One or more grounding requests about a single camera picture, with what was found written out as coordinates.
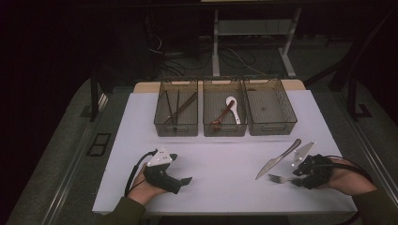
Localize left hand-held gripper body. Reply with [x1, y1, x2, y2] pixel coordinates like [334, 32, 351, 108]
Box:
[143, 145, 182, 195]

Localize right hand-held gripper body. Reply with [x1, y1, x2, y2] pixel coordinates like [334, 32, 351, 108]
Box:
[292, 140, 334, 190]

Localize silver fork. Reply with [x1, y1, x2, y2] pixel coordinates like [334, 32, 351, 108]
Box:
[268, 173, 297, 185]

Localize smoky clear plastic bin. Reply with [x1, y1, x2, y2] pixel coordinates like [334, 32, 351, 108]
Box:
[202, 78, 248, 138]
[242, 76, 299, 137]
[153, 78, 199, 138]

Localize brown chopstick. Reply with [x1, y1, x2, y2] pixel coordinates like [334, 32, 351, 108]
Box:
[163, 91, 198, 124]
[165, 92, 199, 125]

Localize brown wooden spoon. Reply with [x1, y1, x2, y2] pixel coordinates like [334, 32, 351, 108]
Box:
[209, 99, 236, 126]

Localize white ceramic spoon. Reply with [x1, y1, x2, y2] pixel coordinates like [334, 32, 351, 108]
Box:
[225, 96, 242, 126]

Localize person's right hand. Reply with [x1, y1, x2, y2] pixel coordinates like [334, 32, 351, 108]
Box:
[325, 157, 378, 197]

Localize silver table knife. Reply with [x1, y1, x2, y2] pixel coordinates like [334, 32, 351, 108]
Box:
[254, 138, 303, 181]

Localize white table mat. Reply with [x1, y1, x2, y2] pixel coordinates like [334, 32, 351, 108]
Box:
[92, 89, 372, 217]

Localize black metal stand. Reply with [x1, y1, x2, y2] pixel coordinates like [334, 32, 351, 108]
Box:
[89, 67, 114, 123]
[345, 73, 374, 122]

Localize white metal stand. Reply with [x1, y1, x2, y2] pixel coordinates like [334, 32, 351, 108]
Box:
[211, 7, 303, 79]

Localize left hand-held gripper cable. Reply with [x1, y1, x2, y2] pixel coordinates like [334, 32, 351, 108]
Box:
[124, 149, 159, 198]

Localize hand-held gripper cable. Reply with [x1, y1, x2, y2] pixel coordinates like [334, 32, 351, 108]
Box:
[124, 149, 159, 198]
[314, 154, 375, 186]

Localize right hand-held gripper cable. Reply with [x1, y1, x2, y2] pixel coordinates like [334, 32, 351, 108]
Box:
[314, 154, 375, 186]

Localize silver metal rail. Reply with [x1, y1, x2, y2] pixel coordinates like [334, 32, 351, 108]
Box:
[341, 102, 398, 204]
[40, 93, 109, 225]

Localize cables on floor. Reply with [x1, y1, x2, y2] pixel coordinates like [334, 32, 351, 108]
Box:
[146, 31, 270, 78]

